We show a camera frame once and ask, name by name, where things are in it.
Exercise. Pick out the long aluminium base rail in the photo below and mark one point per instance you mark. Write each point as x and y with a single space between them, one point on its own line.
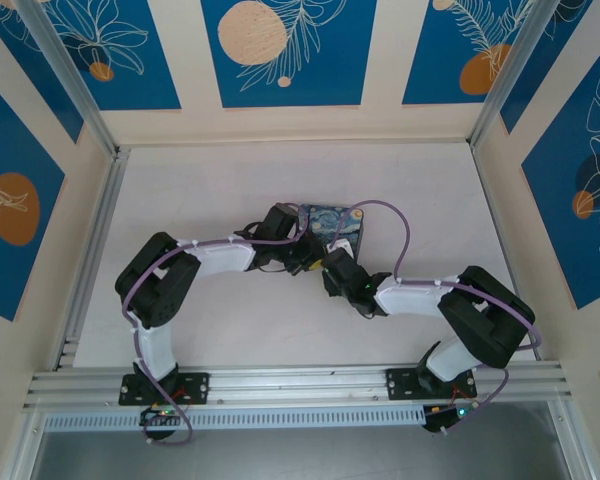
300 382

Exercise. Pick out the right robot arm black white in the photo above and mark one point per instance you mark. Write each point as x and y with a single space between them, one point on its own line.
485 315

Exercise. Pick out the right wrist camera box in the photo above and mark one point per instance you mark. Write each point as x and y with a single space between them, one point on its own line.
341 247

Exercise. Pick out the starry night tin box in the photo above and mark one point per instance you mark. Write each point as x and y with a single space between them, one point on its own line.
330 222

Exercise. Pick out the black base plate left arm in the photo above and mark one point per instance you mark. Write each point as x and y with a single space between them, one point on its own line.
196 387

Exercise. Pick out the aluminium corner post right side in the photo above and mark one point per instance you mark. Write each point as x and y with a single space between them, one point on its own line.
505 65

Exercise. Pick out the aluminium side rail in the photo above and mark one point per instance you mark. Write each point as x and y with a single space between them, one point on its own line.
97 240
485 185

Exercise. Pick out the aluminium side rail right side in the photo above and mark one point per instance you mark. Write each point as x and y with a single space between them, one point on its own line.
485 185

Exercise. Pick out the aluminium corner post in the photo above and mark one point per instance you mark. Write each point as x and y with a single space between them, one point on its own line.
70 75
505 65

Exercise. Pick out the aluminium side rail left side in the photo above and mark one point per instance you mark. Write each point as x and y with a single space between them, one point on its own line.
97 240

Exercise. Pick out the aluminium corner post left side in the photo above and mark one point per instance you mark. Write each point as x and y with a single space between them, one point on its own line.
70 75

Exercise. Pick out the black base plate right arm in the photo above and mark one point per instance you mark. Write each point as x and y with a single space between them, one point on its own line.
402 382

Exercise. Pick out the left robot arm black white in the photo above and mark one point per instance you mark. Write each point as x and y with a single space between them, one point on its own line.
157 285

